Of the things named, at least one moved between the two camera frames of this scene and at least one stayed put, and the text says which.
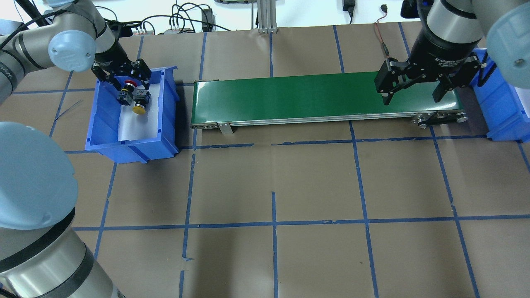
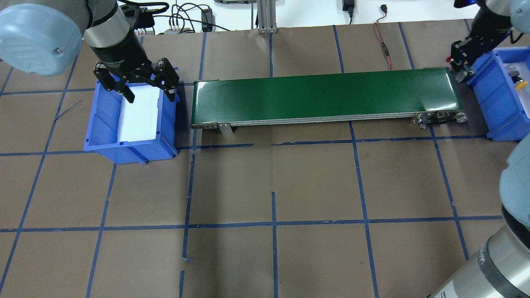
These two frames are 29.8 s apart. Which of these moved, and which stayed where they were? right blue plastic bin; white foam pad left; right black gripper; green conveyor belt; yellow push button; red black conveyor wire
Moved: right black gripper; yellow push button
Stayed: white foam pad left; red black conveyor wire; right blue plastic bin; green conveyor belt
